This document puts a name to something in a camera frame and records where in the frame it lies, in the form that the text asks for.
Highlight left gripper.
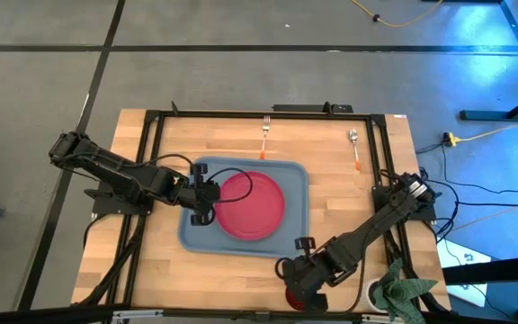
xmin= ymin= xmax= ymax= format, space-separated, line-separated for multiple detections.
xmin=175 ymin=163 xmax=220 ymax=227

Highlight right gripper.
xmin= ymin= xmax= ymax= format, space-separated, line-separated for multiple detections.
xmin=280 ymin=236 xmax=335 ymax=314

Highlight dark red ribbed cup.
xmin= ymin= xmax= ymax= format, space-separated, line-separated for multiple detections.
xmin=284 ymin=287 xmax=306 ymax=312

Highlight red round plate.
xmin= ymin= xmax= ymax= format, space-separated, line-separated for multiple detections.
xmin=213 ymin=170 xmax=287 ymax=242

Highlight fork with orange handle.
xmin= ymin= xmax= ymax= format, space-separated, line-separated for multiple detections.
xmin=259 ymin=115 xmax=272 ymax=160

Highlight spoon with orange handle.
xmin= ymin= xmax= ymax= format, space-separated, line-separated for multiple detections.
xmin=347 ymin=129 xmax=362 ymax=172

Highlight grey-blue plastic tray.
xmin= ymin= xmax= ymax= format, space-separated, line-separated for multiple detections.
xmin=177 ymin=156 xmax=310 ymax=260

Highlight white plant pot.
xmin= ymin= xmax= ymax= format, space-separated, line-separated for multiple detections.
xmin=358 ymin=277 xmax=393 ymax=315

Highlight green artificial plant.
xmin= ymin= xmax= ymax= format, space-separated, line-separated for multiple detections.
xmin=372 ymin=257 xmax=440 ymax=324

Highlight white printed sheet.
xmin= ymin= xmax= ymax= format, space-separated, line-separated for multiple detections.
xmin=436 ymin=238 xmax=494 ymax=308

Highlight black desk beam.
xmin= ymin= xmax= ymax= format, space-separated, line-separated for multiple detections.
xmin=442 ymin=254 xmax=518 ymax=324

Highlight black horizontal beam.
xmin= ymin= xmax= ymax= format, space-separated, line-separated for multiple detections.
xmin=0 ymin=304 xmax=518 ymax=324

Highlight black metal stand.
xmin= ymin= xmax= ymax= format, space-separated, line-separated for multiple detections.
xmin=459 ymin=0 xmax=518 ymax=122

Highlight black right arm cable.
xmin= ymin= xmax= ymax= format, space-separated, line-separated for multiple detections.
xmin=274 ymin=227 xmax=372 ymax=314

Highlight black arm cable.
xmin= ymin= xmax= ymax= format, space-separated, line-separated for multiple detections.
xmin=123 ymin=153 xmax=255 ymax=204
xmin=274 ymin=227 xmax=372 ymax=314

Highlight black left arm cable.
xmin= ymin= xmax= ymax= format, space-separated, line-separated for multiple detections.
xmin=123 ymin=153 xmax=255 ymax=204

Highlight black aluminium table frame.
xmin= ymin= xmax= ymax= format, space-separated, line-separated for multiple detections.
xmin=78 ymin=101 xmax=426 ymax=316

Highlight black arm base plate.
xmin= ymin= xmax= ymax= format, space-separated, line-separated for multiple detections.
xmin=372 ymin=184 xmax=443 ymax=222
xmin=83 ymin=179 xmax=157 ymax=217

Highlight black floor cables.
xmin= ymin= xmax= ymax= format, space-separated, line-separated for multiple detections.
xmin=415 ymin=142 xmax=518 ymax=244

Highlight tan floor cable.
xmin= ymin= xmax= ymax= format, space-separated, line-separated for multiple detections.
xmin=447 ymin=193 xmax=518 ymax=235

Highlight yellow cable with black plug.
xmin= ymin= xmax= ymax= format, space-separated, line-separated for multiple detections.
xmin=350 ymin=0 xmax=445 ymax=29

